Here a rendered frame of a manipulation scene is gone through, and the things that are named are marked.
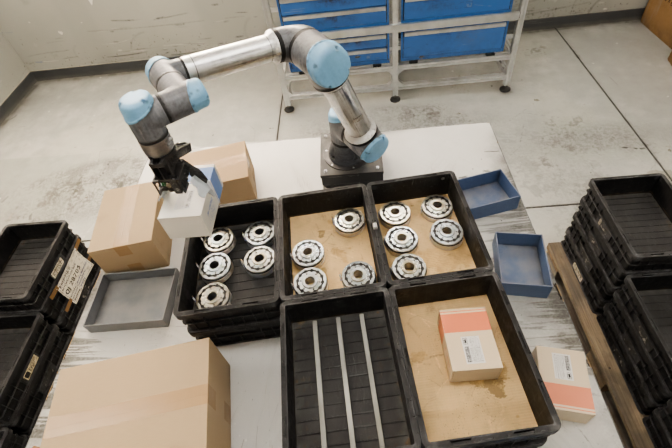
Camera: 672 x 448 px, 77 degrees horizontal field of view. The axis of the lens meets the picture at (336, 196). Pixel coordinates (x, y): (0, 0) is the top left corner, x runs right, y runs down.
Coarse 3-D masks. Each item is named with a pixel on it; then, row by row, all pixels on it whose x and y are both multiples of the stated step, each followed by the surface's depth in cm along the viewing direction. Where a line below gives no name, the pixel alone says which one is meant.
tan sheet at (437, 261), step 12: (408, 204) 148; (420, 204) 148; (420, 216) 144; (384, 228) 142; (420, 228) 141; (420, 240) 138; (420, 252) 135; (432, 252) 134; (444, 252) 134; (456, 252) 133; (468, 252) 133; (432, 264) 131; (444, 264) 131; (456, 264) 130; (468, 264) 130
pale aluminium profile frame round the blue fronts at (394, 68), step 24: (264, 0) 271; (528, 0) 272; (408, 24) 281; (432, 24) 281; (456, 24) 282; (504, 48) 312; (288, 72) 348; (360, 72) 309; (504, 72) 315; (288, 96) 324; (312, 96) 324
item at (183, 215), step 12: (204, 168) 126; (216, 180) 127; (168, 192) 120; (192, 192) 119; (216, 192) 126; (168, 204) 117; (180, 204) 117; (192, 204) 116; (204, 204) 116; (216, 204) 126; (168, 216) 114; (180, 216) 114; (192, 216) 113; (204, 216) 116; (168, 228) 117; (180, 228) 117; (192, 228) 117; (204, 228) 117
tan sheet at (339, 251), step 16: (304, 224) 147; (320, 224) 146; (320, 240) 142; (336, 240) 141; (352, 240) 141; (368, 240) 140; (336, 256) 137; (352, 256) 136; (368, 256) 136; (336, 272) 133; (336, 288) 129
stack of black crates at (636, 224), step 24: (600, 192) 183; (624, 192) 183; (648, 192) 184; (576, 216) 192; (600, 216) 173; (624, 216) 177; (648, 216) 175; (576, 240) 196; (600, 240) 173; (624, 240) 157; (648, 240) 168; (576, 264) 196; (600, 264) 175; (624, 264) 160; (648, 264) 156; (600, 288) 177; (600, 312) 184
